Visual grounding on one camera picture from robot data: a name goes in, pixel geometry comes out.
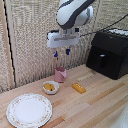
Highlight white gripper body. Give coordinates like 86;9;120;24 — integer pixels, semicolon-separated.
46;30;81;50

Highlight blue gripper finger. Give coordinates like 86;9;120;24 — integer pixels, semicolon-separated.
65;48;71;56
53;50;59;58

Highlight white bowl with hot dog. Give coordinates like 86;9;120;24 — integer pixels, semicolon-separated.
42;80;60;96

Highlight white floral rimmed plate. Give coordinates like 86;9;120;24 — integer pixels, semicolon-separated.
6;93;53;128

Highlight pink mug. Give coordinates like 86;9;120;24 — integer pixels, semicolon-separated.
54;66;68;84

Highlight yellow rectangular block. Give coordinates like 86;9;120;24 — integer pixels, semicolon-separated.
71;82;87;95

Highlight black box appliance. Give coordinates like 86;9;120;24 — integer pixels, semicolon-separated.
85;30;128;81

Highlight black cable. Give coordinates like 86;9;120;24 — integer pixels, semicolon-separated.
79;13;128;38

